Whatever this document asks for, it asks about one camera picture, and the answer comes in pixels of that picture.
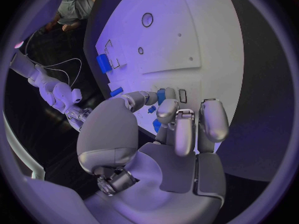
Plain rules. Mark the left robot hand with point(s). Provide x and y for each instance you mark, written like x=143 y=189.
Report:
x=149 y=171

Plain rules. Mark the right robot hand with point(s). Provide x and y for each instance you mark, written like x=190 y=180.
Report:
x=77 y=114

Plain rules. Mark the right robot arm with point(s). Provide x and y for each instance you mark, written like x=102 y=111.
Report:
x=46 y=82

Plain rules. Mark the white task board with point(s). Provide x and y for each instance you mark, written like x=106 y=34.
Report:
x=163 y=50

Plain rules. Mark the blue gear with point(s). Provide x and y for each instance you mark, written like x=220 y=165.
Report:
x=156 y=125

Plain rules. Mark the large blue cylinder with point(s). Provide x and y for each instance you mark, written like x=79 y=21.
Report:
x=104 y=63

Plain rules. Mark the small blue peg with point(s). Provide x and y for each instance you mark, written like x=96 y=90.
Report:
x=151 y=109

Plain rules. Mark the person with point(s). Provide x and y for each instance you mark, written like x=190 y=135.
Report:
x=74 y=7

